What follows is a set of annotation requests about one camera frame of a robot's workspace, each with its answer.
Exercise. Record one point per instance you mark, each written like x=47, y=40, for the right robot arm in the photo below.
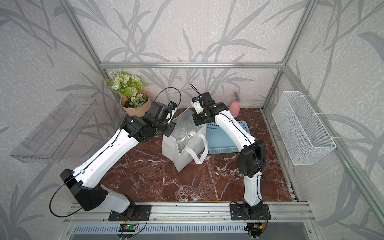
x=252, y=158

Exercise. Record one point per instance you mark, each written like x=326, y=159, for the white wire mesh basket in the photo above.
x=305, y=137

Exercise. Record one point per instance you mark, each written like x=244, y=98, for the green white artificial plant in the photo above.
x=130, y=86

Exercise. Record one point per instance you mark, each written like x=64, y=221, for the right circuit board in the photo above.
x=255, y=230

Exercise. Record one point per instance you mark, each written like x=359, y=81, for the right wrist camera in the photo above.
x=197, y=105

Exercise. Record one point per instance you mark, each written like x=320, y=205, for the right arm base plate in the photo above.
x=246, y=212

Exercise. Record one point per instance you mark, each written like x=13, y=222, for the aluminium frame crossbar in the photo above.
x=191, y=65

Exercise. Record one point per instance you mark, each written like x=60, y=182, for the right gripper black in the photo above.
x=196, y=121

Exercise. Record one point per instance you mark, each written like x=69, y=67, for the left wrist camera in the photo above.
x=173, y=108

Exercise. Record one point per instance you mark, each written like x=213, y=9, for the blue plastic basket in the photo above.
x=218, y=140

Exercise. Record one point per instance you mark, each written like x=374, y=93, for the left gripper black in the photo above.
x=171, y=126

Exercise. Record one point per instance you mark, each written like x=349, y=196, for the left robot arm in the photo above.
x=84, y=181

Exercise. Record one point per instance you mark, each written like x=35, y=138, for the white insulated delivery bag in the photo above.
x=187, y=142

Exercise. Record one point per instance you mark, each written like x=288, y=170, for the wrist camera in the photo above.
x=197, y=105
x=173, y=108

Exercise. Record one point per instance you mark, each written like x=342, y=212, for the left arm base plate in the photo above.
x=132, y=213

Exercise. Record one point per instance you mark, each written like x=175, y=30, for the clear plastic wall shelf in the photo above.
x=53, y=137

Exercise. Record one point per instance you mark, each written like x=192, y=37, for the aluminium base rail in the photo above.
x=200, y=212

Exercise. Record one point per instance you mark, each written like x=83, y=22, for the left green circuit board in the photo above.
x=128, y=228

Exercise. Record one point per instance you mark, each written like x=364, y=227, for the pink spray bottle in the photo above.
x=235, y=106

